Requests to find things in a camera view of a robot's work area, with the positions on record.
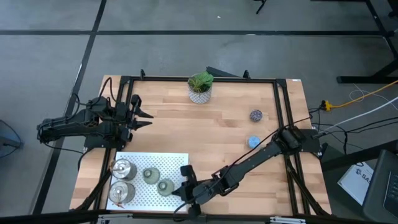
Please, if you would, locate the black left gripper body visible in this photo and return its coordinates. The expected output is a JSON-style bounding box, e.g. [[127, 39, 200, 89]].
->
[[116, 95, 143, 142]]

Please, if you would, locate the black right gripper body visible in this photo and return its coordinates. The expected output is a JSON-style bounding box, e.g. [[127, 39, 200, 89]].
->
[[179, 164, 218, 219]]

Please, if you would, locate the ribbed glass candlestick holder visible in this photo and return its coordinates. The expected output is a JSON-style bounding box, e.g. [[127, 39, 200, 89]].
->
[[156, 178, 175, 197], [142, 167, 161, 185]]

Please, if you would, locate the silver jar candle holder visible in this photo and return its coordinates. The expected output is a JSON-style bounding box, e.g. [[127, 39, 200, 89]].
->
[[108, 180, 137, 208], [111, 157, 138, 182]]

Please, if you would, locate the blue ball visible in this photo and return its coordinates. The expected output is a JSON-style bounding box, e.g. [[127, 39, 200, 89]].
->
[[248, 135, 262, 150]]

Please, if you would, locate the white perforated metal shelf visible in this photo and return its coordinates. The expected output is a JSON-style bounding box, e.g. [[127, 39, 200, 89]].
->
[[106, 151, 190, 213]]

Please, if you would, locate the potted plant patterned white pot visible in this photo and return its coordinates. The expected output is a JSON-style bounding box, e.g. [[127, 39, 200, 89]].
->
[[187, 70, 215, 105]]

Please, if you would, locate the black wedge panel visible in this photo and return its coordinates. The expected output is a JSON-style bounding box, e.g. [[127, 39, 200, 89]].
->
[[206, 65, 240, 78]]

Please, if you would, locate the blue grey chair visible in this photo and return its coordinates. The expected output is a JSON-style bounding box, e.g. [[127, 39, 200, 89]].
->
[[0, 119, 24, 159]]

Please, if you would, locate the black crossbar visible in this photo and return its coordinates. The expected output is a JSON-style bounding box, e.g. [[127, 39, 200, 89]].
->
[[0, 208, 398, 224]]

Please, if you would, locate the white printed booklet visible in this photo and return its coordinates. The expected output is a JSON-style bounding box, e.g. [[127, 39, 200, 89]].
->
[[337, 161, 374, 206]]

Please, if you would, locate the black stand leg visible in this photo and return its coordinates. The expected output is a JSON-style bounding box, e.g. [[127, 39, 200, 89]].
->
[[254, 0, 268, 15]]

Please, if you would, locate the black laptop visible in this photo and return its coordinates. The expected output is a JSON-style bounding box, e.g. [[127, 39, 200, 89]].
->
[[362, 149, 398, 223]]

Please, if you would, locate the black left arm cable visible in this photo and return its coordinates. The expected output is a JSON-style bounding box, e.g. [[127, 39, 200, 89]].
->
[[70, 77, 113, 110]]

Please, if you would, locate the silver metal bracket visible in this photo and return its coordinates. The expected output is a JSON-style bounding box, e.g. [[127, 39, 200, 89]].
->
[[269, 217, 307, 224], [96, 213, 133, 224]]

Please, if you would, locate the black floor cable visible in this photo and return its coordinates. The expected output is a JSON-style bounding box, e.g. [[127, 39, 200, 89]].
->
[[307, 105, 398, 156]]

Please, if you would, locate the yellow extension cable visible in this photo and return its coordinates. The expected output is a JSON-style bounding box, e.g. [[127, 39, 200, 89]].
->
[[322, 80, 398, 111]]

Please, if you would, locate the white cable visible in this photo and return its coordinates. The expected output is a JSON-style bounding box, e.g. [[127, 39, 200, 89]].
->
[[318, 96, 398, 133]]

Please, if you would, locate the black desk leg frame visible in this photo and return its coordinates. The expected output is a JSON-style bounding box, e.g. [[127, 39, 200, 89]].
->
[[336, 0, 398, 85]]

